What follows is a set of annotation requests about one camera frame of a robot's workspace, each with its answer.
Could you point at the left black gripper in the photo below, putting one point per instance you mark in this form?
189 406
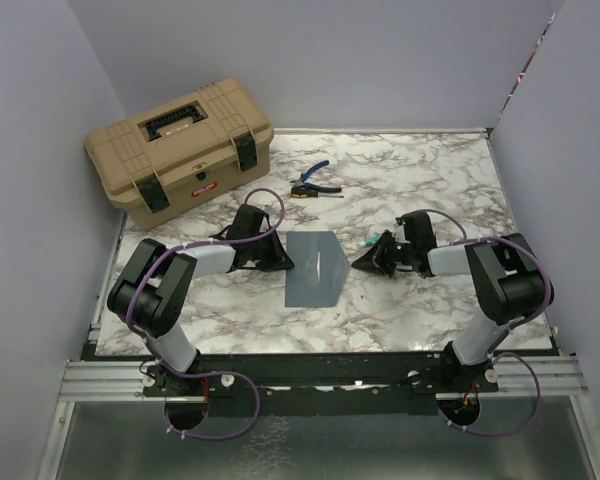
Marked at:
278 259

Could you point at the aluminium frame rail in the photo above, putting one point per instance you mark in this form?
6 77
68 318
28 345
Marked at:
121 381

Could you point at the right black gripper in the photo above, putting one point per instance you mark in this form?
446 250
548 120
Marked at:
375 258

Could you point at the blue handled pliers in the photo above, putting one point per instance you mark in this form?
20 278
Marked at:
303 177

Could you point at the tan plastic toolbox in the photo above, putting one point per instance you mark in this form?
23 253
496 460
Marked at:
161 163

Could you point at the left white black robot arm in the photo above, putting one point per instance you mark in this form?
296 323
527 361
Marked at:
150 292

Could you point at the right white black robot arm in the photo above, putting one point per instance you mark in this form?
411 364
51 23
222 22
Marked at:
511 286

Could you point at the grey paper envelope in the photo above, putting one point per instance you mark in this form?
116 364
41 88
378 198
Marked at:
304 286

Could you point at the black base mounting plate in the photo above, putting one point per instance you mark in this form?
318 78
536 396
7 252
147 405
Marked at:
321 384

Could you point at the green white glue stick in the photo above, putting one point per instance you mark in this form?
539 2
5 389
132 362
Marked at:
368 242

